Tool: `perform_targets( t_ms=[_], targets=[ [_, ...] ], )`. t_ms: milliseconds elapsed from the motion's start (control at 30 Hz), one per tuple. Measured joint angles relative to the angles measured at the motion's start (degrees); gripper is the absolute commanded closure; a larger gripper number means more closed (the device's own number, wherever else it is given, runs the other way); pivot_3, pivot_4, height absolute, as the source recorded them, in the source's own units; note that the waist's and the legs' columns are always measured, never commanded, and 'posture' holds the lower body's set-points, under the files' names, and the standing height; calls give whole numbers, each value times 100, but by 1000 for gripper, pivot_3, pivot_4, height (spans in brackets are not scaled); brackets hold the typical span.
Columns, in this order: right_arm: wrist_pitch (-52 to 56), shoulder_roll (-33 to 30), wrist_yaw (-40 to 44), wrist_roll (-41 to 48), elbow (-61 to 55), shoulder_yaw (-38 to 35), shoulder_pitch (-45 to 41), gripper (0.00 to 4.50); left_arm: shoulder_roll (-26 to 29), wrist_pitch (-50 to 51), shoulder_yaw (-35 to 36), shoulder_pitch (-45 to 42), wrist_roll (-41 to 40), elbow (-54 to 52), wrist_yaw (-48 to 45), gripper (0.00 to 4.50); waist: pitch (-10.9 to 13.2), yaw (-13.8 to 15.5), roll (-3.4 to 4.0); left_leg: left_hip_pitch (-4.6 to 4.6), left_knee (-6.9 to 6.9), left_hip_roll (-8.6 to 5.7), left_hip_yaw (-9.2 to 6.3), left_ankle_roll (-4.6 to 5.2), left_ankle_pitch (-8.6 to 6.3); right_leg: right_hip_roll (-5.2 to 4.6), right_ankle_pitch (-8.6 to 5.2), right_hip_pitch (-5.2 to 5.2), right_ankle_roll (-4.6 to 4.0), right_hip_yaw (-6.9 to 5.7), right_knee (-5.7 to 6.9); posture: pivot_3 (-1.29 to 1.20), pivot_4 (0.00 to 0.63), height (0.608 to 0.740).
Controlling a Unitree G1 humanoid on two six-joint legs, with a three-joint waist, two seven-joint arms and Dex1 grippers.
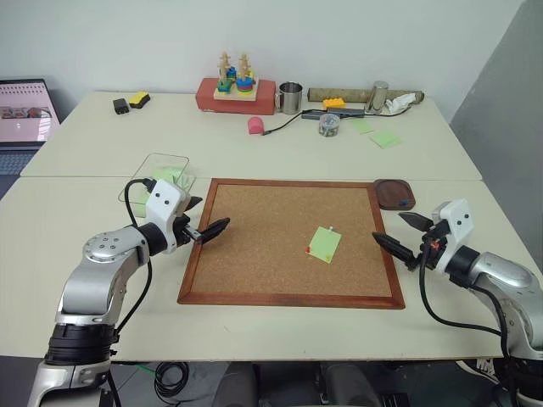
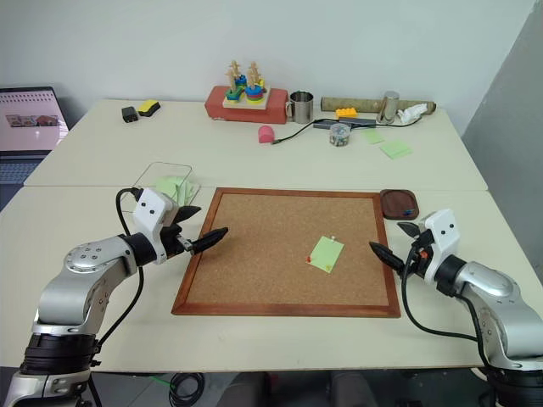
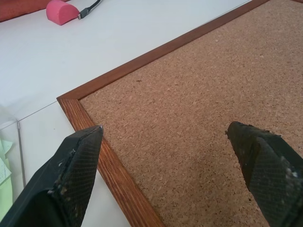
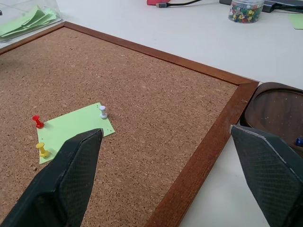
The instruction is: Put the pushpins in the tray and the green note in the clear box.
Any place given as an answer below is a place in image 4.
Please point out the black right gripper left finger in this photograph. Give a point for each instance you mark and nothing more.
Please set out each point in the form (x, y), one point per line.
(64, 184)

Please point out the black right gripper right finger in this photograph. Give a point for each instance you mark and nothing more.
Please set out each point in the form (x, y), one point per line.
(267, 170)

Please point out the yellow push pin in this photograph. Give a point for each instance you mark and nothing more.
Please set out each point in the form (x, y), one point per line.
(42, 150)

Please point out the blue push pin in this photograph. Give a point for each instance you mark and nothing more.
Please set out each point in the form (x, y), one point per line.
(299, 141)

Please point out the red push pin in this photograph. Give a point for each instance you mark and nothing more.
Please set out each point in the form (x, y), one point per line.
(38, 121)

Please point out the white push pin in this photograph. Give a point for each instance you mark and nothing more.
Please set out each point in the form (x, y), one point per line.
(103, 112)

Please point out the wood-framed cork board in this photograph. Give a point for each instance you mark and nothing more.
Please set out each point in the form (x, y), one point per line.
(132, 94)

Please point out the loose green paper note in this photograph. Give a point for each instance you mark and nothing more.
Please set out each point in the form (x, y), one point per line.
(296, 20)

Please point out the clear jar of push pins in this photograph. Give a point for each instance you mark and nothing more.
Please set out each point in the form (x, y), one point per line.
(245, 11)

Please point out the dark wooden tray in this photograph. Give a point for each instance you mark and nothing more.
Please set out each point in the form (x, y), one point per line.
(274, 108)

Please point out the grey flat device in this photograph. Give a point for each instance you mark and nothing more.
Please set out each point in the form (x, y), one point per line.
(281, 5)

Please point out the green paper sheets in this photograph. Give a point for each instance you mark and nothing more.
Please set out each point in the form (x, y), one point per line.
(26, 21)

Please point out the clear plastic box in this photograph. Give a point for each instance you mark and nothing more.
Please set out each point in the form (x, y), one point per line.
(21, 19)

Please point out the red flat object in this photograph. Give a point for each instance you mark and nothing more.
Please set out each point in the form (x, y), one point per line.
(156, 2)

